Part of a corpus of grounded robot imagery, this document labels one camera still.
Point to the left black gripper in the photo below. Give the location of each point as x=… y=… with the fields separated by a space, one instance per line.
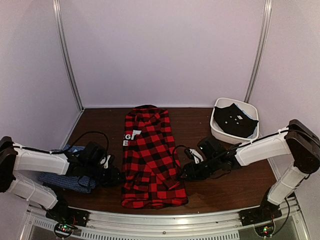
x=112 y=178

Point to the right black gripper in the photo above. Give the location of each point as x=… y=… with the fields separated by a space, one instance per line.
x=192 y=173

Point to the red black plaid shirt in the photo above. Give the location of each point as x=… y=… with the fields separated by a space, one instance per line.
x=149 y=163

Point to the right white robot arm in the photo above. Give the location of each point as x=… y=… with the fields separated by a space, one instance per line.
x=295 y=140

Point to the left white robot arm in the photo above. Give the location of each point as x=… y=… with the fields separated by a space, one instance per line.
x=15 y=157

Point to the white plastic basin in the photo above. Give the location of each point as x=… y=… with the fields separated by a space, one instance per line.
x=247 y=108

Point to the folded blue checked shirt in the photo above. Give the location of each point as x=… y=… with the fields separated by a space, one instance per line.
x=84 y=184

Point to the black shirt in basin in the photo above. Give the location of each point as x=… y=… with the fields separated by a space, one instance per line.
x=233 y=121

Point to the left circuit board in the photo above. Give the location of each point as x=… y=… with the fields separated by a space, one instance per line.
x=62 y=230

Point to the circuit board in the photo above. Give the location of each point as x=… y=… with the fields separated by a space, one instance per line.
x=62 y=230
x=264 y=230

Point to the right circuit board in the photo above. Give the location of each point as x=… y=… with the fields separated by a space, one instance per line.
x=264 y=230

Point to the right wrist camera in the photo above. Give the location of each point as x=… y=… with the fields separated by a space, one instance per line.
x=192 y=154

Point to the front aluminium rail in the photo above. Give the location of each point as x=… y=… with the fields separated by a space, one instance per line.
x=221 y=225

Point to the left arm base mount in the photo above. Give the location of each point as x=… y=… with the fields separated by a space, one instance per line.
x=64 y=214

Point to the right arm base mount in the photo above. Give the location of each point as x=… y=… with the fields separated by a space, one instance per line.
x=260 y=215

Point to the right aluminium frame post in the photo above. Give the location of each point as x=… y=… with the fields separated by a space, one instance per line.
x=264 y=31

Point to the aluminium frame post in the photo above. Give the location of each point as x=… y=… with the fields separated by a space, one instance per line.
x=264 y=31
x=65 y=54

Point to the left aluminium frame post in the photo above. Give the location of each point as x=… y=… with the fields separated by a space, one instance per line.
x=65 y=54

